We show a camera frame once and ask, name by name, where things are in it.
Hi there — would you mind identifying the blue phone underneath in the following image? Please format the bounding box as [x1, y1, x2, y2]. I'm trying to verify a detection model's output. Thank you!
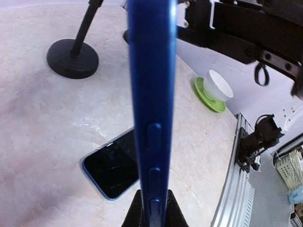
[81, 128, 139, 201]

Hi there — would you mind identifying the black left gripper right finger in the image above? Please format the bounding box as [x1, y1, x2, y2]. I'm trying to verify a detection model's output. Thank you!
[165, 190, 188, 227]

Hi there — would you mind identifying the black pole stand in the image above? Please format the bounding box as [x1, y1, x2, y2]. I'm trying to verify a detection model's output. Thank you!
[123, 30, 129, 44]
[46, 0, 103, 79]

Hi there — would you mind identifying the black phone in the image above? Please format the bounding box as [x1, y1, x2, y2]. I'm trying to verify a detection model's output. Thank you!
[128, 0, 177, 227]

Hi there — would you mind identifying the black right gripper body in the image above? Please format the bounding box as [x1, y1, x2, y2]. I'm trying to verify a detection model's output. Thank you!
[178, 0, 303, 95]

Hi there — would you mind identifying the white bowl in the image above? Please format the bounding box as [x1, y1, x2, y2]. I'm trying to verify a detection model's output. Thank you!
[203, 70, 233, 102]

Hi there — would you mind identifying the front aluminium rail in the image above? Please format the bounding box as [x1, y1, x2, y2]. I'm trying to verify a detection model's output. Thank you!
[211, 113, 255, 227]

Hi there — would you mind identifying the green plate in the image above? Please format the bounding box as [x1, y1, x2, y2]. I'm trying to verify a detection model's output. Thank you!
[194, 77, 226, 113]

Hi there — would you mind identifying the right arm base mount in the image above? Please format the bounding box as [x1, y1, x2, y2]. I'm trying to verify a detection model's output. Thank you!
[235, 114, 284, 173]

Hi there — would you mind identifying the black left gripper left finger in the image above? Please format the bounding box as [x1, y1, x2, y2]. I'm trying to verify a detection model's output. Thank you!
[121, 190, 144, 227]

